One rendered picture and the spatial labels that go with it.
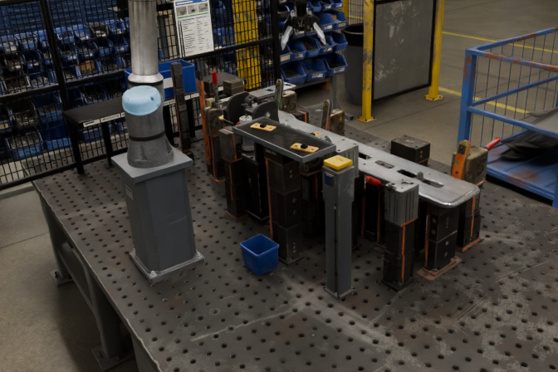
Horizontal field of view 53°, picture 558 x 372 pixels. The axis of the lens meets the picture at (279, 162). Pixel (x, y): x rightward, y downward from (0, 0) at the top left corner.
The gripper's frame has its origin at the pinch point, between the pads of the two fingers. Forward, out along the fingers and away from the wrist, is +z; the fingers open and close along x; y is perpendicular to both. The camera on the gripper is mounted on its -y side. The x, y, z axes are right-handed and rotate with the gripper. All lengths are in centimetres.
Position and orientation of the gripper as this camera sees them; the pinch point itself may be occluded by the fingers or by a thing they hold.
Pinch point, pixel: (303, 46)
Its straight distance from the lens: 202.4
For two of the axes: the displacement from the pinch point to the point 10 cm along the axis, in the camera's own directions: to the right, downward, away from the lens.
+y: 0.6, 5.8, -8.1
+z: 1.1, 8.1, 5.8
